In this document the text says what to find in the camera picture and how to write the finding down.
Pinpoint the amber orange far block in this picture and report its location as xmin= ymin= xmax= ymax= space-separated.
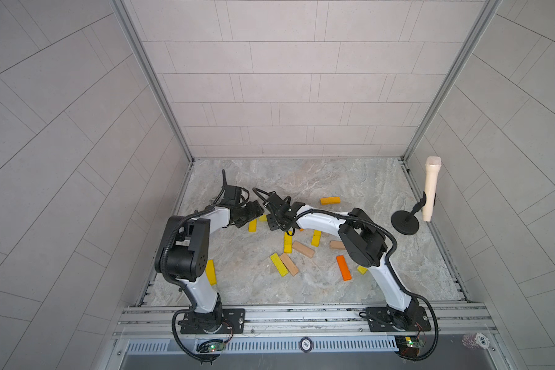
xmin=320 ymin=197 xmax=342 ymax=205

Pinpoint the tan wood block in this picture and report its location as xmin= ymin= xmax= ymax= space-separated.
xmin=329 ymin=240 xmax=345 ymax=251
xmin=279 ymin=253 xmax=299 ymax=276
xmin=292 ymin=241 xmax=315 ymax=258

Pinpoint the aluminium rail frame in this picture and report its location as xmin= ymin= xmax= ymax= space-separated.
xmin=101 ymin=301 xmax=516 ymax=369

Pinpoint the tan wood lower block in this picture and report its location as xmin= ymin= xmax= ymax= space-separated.
xmin=279 ymin=253 xmax=299 ymax=276

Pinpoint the round sticker on rail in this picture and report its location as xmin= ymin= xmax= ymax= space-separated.
xmin=299 ymin=337 xmax=314 ymax=353

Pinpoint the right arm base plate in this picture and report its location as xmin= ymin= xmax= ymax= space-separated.
xmin=359 ymin=306 xmax=433 ymax=332

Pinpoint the tan wood block centre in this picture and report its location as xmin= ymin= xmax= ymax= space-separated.
xmin=292 ymin=241 xmax=315 ymax=258

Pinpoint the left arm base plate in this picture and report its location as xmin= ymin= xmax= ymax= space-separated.
xmin=177 ymin=308 xmax=245 ymax=335

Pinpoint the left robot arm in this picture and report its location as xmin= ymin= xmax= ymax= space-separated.
xmin=154 ymin=185 xmax=263 ymax=333

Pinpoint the tan wood block right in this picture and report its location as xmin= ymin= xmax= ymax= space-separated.
xmin=329 ymin=240 xmax=345 ymax=251

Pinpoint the red orange block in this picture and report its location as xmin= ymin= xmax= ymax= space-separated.
xmin=336 ymin=255 xmax=352 ymax=282

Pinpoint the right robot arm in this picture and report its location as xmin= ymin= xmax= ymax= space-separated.
xmin=254 ymin=188 xmax=439 ymax=362

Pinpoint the left circuit board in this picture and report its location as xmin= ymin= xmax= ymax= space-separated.
xmin=197 ymin=339 xmax=227 ymax=354

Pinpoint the right circuit board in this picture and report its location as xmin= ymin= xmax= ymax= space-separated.
xmin=395 ymin=336 xmax=425 ymax=359

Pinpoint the circuit board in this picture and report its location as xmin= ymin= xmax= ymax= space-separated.
xmin=197 ymin=339 xmax=227 ymax=354
xmin=395 ymin=336 xmax=425 ymax=359

